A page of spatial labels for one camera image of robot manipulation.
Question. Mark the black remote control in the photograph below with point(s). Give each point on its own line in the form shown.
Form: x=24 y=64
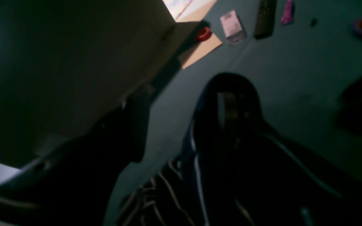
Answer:
x=265 y=19

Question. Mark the navy white striped t-shirt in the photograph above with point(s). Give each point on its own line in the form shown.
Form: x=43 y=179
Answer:
x=268 y=181

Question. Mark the pink tube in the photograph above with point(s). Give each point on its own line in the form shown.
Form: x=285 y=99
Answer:
x=287 y=17

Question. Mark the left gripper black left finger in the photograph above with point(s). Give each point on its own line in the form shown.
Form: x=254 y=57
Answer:
x=71 y=185

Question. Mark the red tape roll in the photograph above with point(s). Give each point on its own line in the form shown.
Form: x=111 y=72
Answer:
x=203 y=34

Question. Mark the small black screw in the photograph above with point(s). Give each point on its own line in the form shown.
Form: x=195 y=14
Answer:
x=313 y=22

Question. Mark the white paper sheet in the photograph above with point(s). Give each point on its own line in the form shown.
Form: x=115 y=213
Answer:
x=198 y=51

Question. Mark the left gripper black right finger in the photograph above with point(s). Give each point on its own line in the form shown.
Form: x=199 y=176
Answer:
x=232 y=119

